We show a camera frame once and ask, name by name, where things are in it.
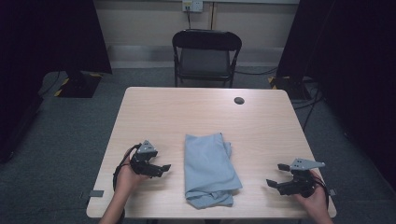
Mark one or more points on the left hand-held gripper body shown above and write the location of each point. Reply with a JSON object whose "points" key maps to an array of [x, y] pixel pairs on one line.
{"points": [[141, 161]]}

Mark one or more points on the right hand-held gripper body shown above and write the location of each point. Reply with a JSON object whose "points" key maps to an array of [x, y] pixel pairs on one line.
{"points": [[299, 183]]}

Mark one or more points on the light blue printed t-shirt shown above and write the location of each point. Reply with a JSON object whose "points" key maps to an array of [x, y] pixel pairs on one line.
{"points": [[208, 168]]}

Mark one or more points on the person's left hand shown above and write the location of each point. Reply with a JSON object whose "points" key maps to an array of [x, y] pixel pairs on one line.
{"points": [[126, 180]]}

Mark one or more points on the person's right hand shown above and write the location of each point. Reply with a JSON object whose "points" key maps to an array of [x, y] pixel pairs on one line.
{"points": [[316, 202]]}

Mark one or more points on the grey tape strip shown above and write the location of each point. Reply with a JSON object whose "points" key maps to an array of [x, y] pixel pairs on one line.
{"points": [[96, 193], [332, 192]]}

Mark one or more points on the black stand base yellow stripes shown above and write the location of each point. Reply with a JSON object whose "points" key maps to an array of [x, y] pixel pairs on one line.
{"points": [[289, 87], [77, 85]]}

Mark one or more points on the black folding chair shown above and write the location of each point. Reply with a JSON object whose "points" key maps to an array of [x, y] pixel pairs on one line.
{"points": [[205, 62]]}

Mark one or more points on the black curtain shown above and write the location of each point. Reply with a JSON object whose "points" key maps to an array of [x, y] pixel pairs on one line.
{"points": [[46, 34], [351, 77]]}

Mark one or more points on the tan wall conduit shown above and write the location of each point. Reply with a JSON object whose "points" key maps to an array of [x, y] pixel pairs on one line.
{"points": [[212, 15]]}

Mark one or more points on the white wall socket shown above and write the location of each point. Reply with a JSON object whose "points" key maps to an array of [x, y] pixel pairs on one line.
{"points": [[193, 5]]}

